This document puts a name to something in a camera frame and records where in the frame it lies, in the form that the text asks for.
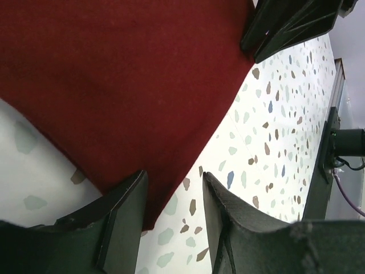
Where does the dark red t-shirt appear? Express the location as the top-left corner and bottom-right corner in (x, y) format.
(1, 1), (254, 230)

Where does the aluminium frame rail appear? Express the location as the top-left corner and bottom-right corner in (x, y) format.
(330, 58), (346, 109)

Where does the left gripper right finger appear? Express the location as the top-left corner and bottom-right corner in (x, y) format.
(202, 172), (364, 273)

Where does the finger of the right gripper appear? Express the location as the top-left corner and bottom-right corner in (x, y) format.
(254, 11), (338, 63)
(240, 1), (342, 51)

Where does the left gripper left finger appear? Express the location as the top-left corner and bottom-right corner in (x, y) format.
(1, 171), (148, 273)

